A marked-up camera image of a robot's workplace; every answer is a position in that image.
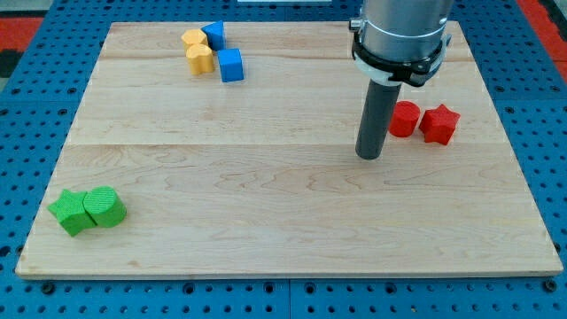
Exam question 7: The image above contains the green cylinder block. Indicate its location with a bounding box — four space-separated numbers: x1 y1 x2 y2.
83 186 127 228

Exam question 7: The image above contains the red star block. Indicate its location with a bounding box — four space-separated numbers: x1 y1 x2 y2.
419 104 461 145

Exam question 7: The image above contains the red cylinder block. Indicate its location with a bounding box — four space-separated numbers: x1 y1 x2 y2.
389 101 421 137

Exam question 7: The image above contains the light wooden board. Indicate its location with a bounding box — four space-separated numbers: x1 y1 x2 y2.
15 21 563 280

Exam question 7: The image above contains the yellow heart block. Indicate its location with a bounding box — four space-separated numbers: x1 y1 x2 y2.
185 43 214 75

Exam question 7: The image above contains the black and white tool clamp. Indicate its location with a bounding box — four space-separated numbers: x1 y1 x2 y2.
349 18 451 87

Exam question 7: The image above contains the blue cube block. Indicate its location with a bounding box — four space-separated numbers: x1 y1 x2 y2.
217 48 245 82

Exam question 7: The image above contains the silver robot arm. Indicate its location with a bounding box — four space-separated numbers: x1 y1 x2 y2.
349 0 454 160

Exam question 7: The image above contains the green star block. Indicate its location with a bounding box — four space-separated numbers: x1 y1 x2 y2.
47 190 97 237

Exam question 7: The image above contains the blue triangle block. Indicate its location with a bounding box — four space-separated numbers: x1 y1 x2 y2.
201 20 226 51

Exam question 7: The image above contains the yellow hexagon block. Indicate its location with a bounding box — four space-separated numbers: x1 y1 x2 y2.
181 28 208 50

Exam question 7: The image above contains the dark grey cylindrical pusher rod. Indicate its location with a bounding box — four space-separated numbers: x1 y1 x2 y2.
355 81 400 160

